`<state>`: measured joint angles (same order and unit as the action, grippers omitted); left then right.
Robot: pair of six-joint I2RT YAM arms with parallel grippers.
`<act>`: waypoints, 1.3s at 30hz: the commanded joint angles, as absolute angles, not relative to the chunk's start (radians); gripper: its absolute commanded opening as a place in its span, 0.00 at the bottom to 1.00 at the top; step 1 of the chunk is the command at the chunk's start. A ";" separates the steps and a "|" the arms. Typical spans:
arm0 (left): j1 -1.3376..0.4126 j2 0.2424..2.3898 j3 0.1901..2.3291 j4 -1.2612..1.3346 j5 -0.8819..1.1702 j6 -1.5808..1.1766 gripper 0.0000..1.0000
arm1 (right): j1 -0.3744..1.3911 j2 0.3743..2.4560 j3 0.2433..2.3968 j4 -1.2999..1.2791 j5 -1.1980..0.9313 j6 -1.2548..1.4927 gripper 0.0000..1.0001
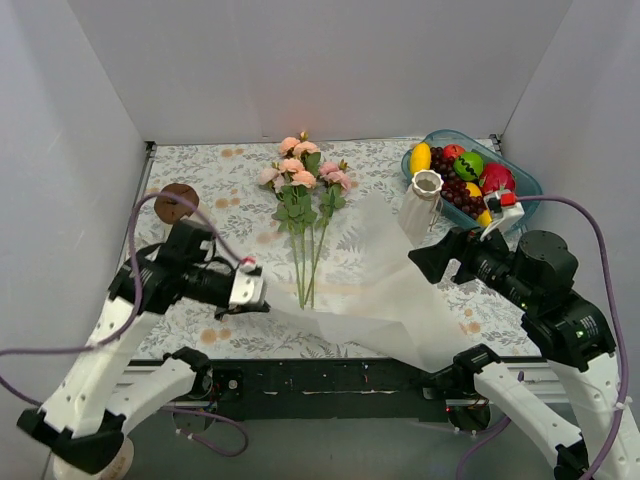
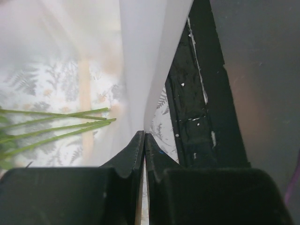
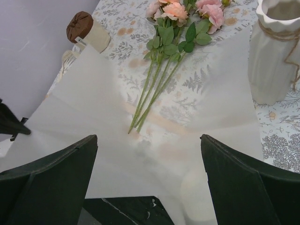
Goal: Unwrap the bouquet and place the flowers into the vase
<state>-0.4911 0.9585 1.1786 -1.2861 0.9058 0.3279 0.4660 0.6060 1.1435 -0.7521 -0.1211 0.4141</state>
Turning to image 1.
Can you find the pink flower stems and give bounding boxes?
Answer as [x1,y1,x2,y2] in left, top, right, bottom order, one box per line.
[258,131,321,309]

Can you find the red dragon fruit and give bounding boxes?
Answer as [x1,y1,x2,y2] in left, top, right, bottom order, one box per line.
[478,163,516,196]

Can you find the dark grape bunch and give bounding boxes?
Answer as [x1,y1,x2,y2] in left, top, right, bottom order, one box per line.
[431,147,486,220]

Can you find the yellow mango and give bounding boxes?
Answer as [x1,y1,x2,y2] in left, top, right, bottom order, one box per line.
[409,142,432,175]

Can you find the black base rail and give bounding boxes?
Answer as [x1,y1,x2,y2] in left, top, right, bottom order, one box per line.
[154,357,496,424]

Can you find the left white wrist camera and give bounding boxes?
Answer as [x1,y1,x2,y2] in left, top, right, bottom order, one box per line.
[229,257,266,307]

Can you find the floral tablecloth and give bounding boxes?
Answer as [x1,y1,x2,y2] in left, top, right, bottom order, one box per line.
[136,138,538,360]

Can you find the red apple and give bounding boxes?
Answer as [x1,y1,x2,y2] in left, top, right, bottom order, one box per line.
[442,144,466,161]

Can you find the white tape roll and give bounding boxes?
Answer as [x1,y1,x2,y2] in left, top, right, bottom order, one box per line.
[51,434,134,479]

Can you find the yellow lemon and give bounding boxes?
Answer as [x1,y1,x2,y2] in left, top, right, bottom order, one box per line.
[476,209,492,228]

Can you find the brown ribbon spool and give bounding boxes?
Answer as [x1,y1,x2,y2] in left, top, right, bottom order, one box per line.
[154,183,200,234]

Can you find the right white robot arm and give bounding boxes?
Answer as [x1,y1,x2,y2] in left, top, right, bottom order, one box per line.
[408,228,639,479]

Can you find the small orange fruit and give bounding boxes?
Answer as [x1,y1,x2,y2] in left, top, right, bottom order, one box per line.
[465,182,483,198]

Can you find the white wrapping paper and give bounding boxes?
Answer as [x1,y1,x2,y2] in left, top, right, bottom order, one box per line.
[266,194,475,372]

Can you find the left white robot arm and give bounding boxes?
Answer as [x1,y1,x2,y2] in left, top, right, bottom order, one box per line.
[17,220,270,479]

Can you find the white ribbed vase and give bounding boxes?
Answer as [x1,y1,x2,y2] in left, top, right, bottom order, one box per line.
[398,170,444,247]

